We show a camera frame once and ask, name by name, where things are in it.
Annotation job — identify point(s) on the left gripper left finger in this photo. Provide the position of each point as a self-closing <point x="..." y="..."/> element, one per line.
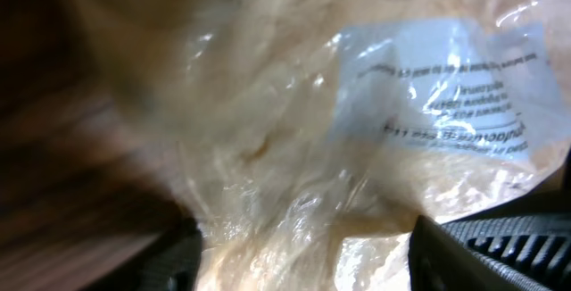
<point x="171" y="263"/>

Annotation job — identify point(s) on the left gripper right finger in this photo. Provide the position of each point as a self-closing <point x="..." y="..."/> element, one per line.
<point x="520" y="245"/>

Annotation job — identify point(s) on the beige plastic pouch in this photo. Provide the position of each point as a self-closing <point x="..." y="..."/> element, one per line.
<point x="313" y="133"/>

